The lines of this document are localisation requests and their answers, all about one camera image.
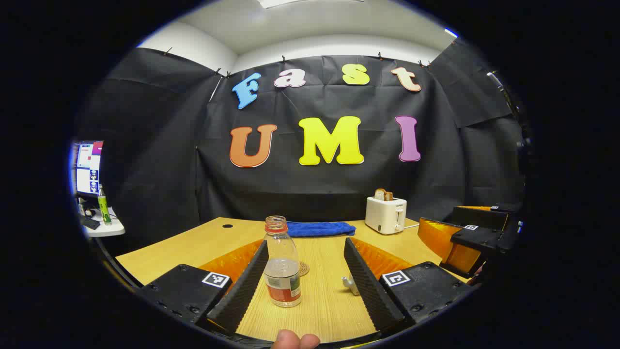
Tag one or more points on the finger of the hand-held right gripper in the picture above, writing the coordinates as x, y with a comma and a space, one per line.
484, 217
477, 237

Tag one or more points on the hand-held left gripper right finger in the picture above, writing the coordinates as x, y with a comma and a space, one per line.
368, 286

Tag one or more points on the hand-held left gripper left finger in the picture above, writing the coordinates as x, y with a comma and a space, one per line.
244, 286

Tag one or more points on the white floral teacup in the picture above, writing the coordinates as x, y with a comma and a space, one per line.
349, 285

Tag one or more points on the clear plastic water bottle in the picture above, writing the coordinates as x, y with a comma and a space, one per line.
282, 271

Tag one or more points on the round cork coaster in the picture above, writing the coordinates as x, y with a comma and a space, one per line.
305, 269

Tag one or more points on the green bottle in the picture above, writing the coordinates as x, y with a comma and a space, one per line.
104, 206

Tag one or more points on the white toaster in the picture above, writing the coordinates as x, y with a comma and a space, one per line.
385, 215

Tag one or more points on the blue towel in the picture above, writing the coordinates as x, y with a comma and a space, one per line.
319, 229

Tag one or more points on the bread slice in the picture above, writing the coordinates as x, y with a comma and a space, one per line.
382, 195

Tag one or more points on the black backdrop cloth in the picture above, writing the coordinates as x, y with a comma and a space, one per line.
315, 189

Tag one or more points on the white side table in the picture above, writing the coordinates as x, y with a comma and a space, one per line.
109, 229

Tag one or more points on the computer monitor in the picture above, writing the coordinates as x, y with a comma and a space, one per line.
88, 167

